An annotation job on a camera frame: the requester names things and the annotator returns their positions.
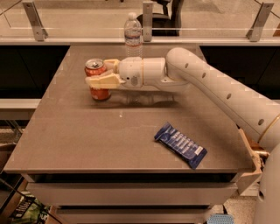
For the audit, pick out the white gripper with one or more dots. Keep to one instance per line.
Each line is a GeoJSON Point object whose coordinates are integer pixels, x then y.
{"type": "Point", "coordinates": [130, 71]}

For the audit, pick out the red Coca-Cola can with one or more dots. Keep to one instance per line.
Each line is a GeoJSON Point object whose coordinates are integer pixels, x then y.
{"type": "Point", "coordinates": [95, 67]}

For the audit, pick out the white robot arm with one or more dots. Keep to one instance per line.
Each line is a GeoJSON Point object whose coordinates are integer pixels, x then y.
{"type": "Point", "coordinates": [253, 112]}

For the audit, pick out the clear plastic water bottle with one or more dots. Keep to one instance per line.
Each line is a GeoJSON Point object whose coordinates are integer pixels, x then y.
{"type": "Point", "coordinates": [133, 36]}

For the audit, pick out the black office chair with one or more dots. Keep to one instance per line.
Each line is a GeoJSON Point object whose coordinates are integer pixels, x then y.
{"type": "Point", "coordinates": [167, 23]}

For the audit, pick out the grey drawer cabinet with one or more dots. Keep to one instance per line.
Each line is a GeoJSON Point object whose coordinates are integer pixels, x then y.
{"type": "Point", "coordinates": [98, 162]}

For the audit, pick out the blue snack bar wrapper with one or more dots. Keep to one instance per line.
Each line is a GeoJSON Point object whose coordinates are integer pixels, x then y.
{"type": "Point", "coordinates": [181, 145]}

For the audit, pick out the green black snack bag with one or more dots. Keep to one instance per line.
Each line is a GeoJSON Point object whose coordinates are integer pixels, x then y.
{"type": "Point", "coordinates": [30, 211]}

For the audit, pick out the blue perforated object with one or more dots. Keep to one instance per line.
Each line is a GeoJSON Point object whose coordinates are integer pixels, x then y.
{"type": "Point", "coordinates": [220, 219]}

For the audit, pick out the middle metal glass bracket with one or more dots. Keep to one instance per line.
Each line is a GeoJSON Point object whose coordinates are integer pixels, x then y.
{"type": "Point", "coordinates": [147, 20]}

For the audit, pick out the metal glass bracket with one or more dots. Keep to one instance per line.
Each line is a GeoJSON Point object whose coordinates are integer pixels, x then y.
{"type": "Point", "coordinates": [147, 20]}
{"type": "Point", "coordinates": [255, 31]}
{"type": "Point", "coordinates": [39, 31]}

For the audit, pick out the left metal glass bracket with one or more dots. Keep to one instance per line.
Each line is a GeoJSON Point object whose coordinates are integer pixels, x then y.
{"type": "Point", "coordinates": [39, 31]}

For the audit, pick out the right metal glass bracket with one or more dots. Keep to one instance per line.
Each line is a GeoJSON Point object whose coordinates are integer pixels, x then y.
{"type": "Point", "coordinates": [255, 31]}

